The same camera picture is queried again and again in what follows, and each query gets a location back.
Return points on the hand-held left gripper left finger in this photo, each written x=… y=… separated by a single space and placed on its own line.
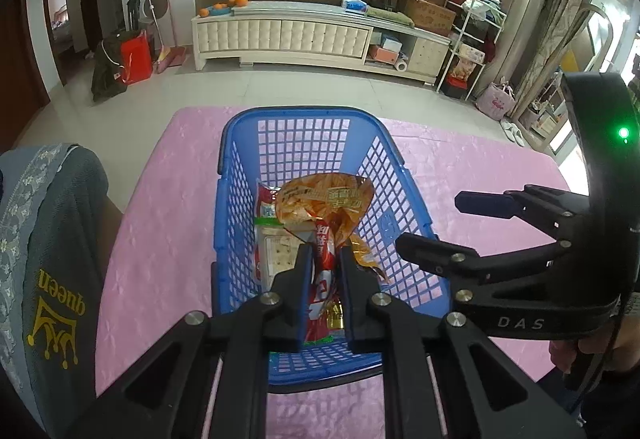
x=304 y=291

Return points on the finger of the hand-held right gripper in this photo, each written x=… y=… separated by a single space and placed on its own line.
x=425 y=251
x=480 y=203

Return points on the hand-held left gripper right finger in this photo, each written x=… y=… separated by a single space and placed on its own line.
x=347 y=299

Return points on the clear cracker packet green seal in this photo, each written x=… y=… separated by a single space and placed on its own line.
x=280 y=249

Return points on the orange red snack packet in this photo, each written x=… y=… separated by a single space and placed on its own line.
x=320 y=199

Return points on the blue plastic basket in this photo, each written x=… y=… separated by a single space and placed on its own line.
x=300 y=139

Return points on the person's right hand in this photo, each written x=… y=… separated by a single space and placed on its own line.
x=627 y=344

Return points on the golden foil snack packet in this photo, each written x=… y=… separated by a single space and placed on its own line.
x=370 y=264

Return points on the white slipper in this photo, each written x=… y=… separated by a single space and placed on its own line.
x=506 y=128
x=518 y=137

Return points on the pink bag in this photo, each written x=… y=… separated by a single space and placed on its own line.
x=495 y=101

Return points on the black box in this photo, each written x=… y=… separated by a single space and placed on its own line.
x=454 y=92

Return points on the red flat box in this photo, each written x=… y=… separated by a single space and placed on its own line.
x=457 y=81

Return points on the yellow printed gift box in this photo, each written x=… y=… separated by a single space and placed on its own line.
x=465 y=67

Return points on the white paper roll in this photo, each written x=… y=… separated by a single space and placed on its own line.
x=401 y=65

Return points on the white metal rack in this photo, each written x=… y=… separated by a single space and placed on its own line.
x=465 y=34

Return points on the orange box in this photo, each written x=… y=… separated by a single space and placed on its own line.
x=382 y=53

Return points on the white cloth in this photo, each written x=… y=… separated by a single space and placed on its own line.
x=482 y=10

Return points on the cardboard box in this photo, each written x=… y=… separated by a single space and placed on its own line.
x=430 y=16

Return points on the patterned curtain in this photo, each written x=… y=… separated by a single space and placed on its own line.
x=565 y=19

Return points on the green mat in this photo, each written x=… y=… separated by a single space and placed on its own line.
x=390 y=15

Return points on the blue white tissue box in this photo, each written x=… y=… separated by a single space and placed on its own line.
x=354 y=4

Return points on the white padded TV cabinet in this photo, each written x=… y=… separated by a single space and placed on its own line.
x=280 y=36

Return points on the pink broom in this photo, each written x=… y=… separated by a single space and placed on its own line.
x=167 y=59

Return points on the red bag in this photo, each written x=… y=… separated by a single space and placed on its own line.
x=135 y=59

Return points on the blue dish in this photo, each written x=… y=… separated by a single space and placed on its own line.
x=220 y=11

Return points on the dark bag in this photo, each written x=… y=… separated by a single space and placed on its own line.
x=107 y=74

